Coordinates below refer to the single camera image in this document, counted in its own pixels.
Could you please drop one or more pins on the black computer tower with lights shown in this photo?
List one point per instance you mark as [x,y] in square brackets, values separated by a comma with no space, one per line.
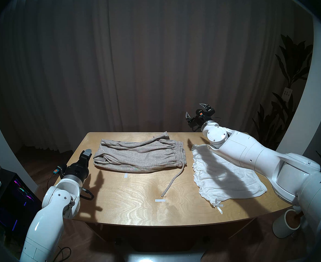
[15,207]

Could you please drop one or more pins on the white frilled shorts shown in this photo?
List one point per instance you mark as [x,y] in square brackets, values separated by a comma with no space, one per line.
[226,179]

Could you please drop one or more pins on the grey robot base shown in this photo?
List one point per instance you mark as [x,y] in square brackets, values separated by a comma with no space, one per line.
[163,257]

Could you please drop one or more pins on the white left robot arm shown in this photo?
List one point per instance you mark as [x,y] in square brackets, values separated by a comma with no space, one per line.
[45,226]

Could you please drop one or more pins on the white paper plant tag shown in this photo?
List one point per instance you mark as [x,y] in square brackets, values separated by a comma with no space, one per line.
[286,94]

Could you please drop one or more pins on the small plant in white pot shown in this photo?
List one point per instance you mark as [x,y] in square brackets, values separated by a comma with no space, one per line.
[281,227]

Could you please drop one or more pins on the tall dark leafy plant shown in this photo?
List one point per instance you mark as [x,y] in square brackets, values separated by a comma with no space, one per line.
[294,59]

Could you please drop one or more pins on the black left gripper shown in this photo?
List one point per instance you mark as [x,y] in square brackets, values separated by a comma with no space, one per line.
[78,170]

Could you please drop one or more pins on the beige pleated curtain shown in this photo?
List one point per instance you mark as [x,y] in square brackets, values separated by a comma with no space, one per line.
[160,59]

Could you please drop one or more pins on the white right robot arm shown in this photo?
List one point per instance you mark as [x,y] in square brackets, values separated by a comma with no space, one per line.
[258,155]

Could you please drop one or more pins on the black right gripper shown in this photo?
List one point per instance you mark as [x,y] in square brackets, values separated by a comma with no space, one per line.
[201,118]

